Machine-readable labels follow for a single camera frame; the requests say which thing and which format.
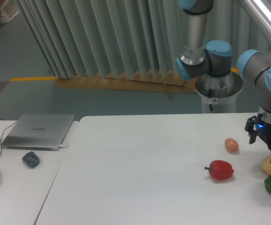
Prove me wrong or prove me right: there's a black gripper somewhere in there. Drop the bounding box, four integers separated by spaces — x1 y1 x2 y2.
244 112 271 163

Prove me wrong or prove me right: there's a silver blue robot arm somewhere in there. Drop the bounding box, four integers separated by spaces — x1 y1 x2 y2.
175 0 271 152

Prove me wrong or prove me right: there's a red bell pepper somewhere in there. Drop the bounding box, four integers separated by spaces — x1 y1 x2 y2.
204 160 234 180

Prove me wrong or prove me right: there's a brown egg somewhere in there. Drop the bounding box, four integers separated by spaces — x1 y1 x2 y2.
225 138 239 153

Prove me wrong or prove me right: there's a brown cardboard sheet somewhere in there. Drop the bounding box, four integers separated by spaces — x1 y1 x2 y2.
54 70 197 97

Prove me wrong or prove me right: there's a white usb plug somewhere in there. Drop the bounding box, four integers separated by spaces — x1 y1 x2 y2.
60 145 69 149

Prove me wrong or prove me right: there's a pale green curtain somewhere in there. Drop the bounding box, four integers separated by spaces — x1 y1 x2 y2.
17 0 271 79

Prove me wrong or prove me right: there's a silver laptop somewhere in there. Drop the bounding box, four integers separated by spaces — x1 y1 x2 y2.
1 114 75 150

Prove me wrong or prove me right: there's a black earbuds case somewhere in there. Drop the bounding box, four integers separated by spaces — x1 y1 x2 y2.
22 151 40 169

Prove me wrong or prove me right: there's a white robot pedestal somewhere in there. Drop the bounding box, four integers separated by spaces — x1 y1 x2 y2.
195 72 243 113

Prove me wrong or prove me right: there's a black mouse cable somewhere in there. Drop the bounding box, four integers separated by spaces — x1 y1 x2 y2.
0 119 21 170

